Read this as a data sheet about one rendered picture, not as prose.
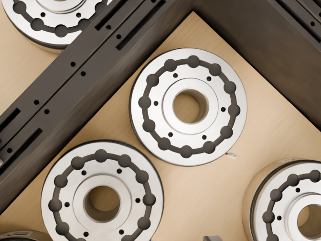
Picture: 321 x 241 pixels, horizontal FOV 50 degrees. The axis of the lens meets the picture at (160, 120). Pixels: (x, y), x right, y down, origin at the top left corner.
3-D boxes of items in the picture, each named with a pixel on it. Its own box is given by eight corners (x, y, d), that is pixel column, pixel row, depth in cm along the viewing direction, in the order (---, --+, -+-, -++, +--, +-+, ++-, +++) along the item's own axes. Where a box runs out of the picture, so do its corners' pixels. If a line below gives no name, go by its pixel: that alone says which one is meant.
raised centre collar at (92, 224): (104, 244, 28) (103, 246, 28) (60, 204, 28) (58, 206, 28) (144, 199, 29) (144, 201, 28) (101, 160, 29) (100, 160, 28)
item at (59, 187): (106, 286, 29) (105, 290, 28) (16, 205, 28) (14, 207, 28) (187, 196, 30) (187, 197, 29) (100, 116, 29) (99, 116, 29)
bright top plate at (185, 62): (182, 189, 30) (183, 190, 29) (106, 99, 29) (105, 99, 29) (268, 114, 30) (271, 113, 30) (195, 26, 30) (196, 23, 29)
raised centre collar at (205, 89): (186, 147, 29) (187, 147, 29) (149, 103, 29) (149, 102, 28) (229, 110, 30) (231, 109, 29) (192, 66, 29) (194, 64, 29)
